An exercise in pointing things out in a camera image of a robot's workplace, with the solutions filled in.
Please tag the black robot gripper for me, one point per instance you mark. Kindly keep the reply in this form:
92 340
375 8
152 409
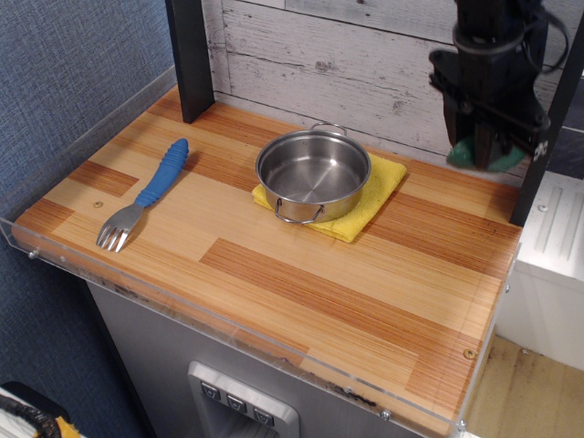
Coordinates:
491 97

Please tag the toy avocado half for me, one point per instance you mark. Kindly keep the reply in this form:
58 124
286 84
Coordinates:
462 155

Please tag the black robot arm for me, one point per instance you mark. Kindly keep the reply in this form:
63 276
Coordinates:
496 26

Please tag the silver metal pan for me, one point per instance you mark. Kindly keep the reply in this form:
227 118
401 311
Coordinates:
313 175

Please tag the yellow folded cloth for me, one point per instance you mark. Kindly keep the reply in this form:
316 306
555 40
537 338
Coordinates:
384 179

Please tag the white ridged side counter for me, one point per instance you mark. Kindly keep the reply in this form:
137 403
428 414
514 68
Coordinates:
542 306

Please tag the grey toy fridge cabinet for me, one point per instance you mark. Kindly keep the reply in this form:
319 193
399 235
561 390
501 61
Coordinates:
292 371

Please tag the clear acrylic table guard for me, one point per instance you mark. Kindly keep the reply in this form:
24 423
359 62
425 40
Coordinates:
426 272

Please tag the yellow object at corner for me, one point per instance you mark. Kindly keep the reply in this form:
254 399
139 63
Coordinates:
66 429

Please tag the black right vertical post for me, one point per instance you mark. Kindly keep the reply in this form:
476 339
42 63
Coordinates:
537 183

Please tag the black vertical post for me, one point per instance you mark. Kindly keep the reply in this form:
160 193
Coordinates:
191 57
537 183

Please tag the black left vertical post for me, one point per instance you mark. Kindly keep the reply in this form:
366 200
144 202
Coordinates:
191 57

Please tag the blue handled metal fork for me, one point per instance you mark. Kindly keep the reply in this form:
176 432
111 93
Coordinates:
116 230

